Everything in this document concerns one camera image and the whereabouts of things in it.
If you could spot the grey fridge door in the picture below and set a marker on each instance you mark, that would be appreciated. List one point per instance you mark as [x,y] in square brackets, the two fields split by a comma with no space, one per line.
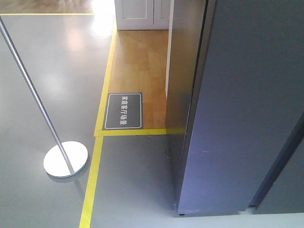
[250,99]

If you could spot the dark grey fridge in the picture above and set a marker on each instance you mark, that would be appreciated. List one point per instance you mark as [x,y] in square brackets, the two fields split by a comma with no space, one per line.
[282,189]

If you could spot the grey floor sign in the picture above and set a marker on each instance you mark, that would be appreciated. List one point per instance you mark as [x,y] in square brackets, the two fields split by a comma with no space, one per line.
[124,111]

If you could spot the silver floor stand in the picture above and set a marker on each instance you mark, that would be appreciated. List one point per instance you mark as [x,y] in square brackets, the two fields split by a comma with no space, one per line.
[65,159]

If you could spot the white panelled cabinet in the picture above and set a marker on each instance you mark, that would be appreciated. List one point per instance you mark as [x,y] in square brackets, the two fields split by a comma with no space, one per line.
[142,14]

